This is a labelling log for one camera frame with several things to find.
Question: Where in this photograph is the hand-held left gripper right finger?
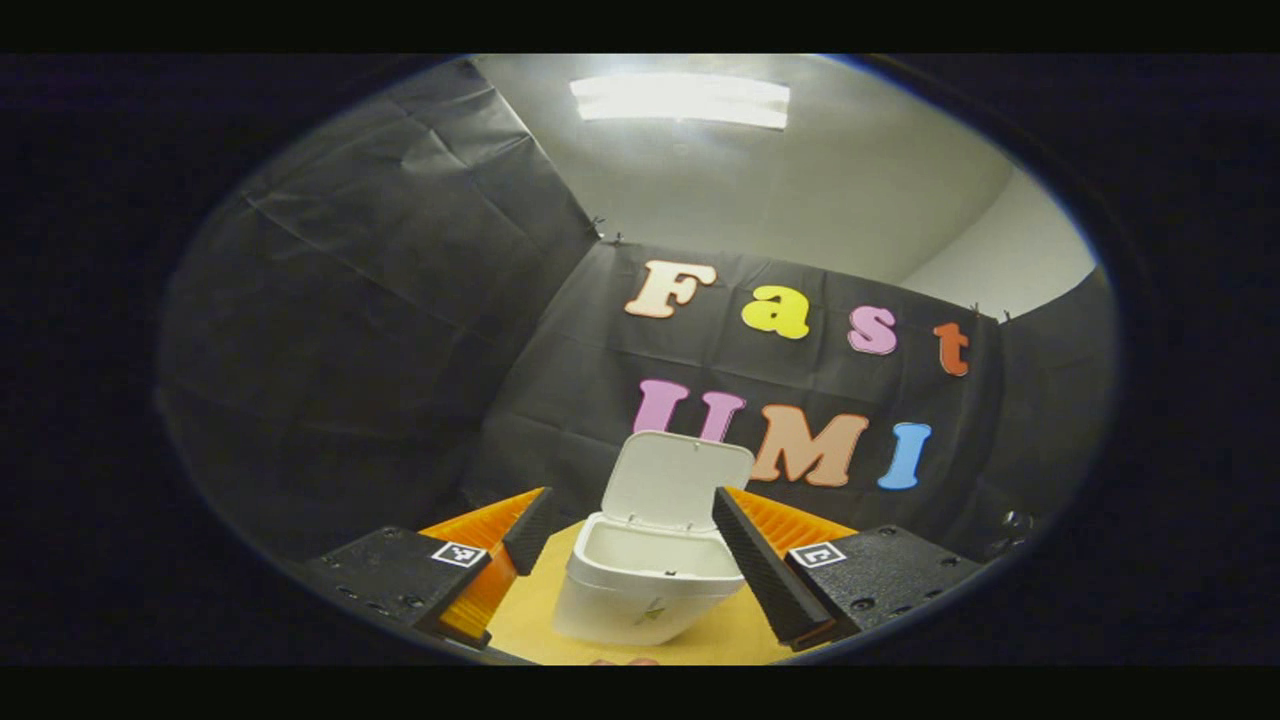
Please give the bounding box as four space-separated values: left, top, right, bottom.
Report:
713 486 986 656

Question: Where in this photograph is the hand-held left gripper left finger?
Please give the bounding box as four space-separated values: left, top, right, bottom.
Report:
305 487 561 651

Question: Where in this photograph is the white desktop garbage bin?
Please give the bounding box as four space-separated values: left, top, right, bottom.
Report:
552 430 756 647

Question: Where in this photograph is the black backdrop cloth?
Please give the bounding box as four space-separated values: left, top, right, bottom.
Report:
155 57 1118 561

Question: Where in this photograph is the ceiling light panel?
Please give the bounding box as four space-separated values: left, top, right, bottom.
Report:
570 72 791 131

